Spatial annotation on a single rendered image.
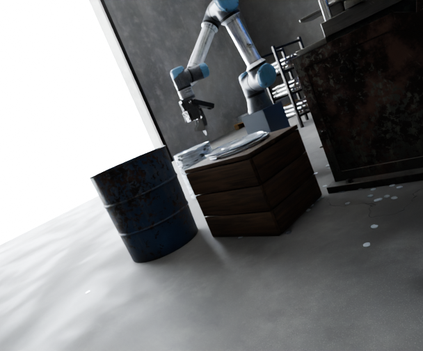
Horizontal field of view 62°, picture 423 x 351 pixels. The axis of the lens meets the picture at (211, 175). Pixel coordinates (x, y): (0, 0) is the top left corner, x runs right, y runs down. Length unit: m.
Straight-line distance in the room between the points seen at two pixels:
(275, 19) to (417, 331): 8.93
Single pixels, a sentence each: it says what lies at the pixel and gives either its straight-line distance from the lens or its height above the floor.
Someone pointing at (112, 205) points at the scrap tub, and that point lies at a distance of 1.73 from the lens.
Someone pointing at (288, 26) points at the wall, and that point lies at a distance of 9.32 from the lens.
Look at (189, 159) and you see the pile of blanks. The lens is 2.51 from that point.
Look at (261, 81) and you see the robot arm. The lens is 1.93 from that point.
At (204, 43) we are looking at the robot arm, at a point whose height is 0.90.
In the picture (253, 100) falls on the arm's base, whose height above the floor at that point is 0.51.
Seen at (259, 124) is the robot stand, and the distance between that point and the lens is 2.05.
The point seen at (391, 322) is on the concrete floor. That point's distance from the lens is 0.88.
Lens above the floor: 0.54
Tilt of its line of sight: 9 degrees down
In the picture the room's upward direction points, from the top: 23 degrees counter-clockwise
